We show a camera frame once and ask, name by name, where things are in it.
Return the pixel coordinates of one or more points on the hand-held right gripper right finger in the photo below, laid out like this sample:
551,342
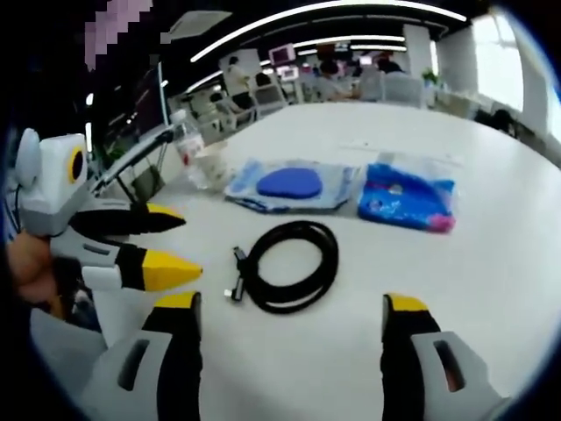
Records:
407,351

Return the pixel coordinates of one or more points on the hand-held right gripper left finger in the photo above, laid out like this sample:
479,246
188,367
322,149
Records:
140,377

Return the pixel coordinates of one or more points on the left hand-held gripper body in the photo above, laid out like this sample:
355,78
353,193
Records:
52,188

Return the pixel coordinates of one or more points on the clear plastic water bottle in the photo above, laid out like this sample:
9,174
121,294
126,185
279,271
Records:
186,144

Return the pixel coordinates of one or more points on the white paper cup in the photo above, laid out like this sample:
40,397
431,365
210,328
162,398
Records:
215,169

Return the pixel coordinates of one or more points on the blue mouse pad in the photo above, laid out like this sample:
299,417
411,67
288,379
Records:
287,184

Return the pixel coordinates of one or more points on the blue patterned packet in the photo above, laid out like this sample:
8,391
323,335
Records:
403,197

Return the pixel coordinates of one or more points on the person's left hand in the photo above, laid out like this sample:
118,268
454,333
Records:
33,267

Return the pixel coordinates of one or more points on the white office desk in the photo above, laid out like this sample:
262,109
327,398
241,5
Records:
131,153

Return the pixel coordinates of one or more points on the small green desk plant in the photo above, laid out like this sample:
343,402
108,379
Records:
116,152

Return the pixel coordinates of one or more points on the white table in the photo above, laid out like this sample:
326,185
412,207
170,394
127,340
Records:
416,272

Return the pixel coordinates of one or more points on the computer monitor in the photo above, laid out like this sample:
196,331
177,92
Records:
149,101

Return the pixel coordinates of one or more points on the white mesh office chair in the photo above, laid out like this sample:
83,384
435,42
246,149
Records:
271,98

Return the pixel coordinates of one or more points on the ceiling light strip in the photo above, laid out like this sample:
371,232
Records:
219,42

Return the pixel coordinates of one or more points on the ceiling air conditioner panel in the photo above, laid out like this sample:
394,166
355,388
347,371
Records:
199,24

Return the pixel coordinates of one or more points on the green potted plant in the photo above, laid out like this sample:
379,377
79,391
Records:
430,76

